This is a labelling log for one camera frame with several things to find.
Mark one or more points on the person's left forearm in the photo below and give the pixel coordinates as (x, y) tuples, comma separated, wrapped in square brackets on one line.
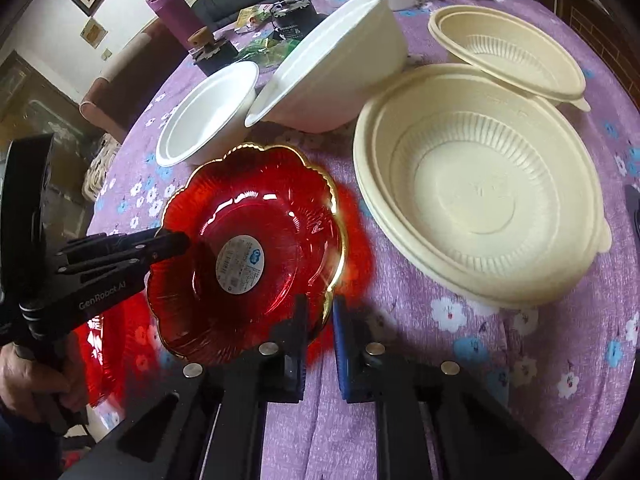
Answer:
[(10, 445)]

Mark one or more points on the dark wooden furniture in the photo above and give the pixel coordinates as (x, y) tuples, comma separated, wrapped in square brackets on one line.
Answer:
[(600, 10)]

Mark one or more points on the green packets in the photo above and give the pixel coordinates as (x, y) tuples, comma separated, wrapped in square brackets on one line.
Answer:
[(270, 52)]

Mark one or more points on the yellow wall sticker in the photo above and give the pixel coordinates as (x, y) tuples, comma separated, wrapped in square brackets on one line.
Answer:
[(94, 33)]

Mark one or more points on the person's left hand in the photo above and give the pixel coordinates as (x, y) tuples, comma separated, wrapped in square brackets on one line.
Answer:
[(35, 380)]

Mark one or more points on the black jar with wooden lid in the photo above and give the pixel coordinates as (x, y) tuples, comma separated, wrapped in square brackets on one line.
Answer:
[(212, 57)]

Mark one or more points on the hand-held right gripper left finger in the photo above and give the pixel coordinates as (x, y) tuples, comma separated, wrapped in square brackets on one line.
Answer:
[(296, 350)]

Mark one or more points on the large beige plastic bowl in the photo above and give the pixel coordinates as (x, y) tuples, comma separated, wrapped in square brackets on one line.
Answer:
[(475, 185)]

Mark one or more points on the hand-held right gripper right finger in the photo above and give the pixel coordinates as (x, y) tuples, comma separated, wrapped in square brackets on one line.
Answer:
[(342, 350)]

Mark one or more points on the wooden glass-door cabinet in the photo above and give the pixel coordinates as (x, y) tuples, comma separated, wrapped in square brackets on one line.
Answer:
[(30, 100)]

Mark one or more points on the red glass plate gold rim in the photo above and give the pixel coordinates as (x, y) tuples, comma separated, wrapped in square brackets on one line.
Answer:
[(260, 210), (100, 360)]

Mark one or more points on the yellow packet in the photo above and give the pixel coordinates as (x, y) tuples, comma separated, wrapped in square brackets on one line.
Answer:
[(252, 17)]

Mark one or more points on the large white foam bowl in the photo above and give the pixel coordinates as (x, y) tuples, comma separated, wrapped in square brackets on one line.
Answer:
[(340, 70)]

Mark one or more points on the floral cushion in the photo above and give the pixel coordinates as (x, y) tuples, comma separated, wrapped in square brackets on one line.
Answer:
[(102, 170)]

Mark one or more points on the small beige plastic bowl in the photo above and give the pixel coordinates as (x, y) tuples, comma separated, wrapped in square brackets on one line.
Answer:
[(510, 55)]

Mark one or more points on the small white foam bowl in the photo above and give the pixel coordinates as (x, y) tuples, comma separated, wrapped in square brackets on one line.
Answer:
[(210, 110)]

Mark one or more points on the brown armchair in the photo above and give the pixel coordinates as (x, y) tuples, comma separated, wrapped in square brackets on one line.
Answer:
[(130, 90)]

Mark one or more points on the purple bottle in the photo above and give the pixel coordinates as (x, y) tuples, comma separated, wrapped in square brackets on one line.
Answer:
[(175, 15)]

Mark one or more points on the purple floral tablecloth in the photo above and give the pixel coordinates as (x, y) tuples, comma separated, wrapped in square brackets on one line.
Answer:
[(450, 360)]

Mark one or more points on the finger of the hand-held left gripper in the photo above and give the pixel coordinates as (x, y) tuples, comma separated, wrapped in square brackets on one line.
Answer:
[(100, 269), (172, 246)]

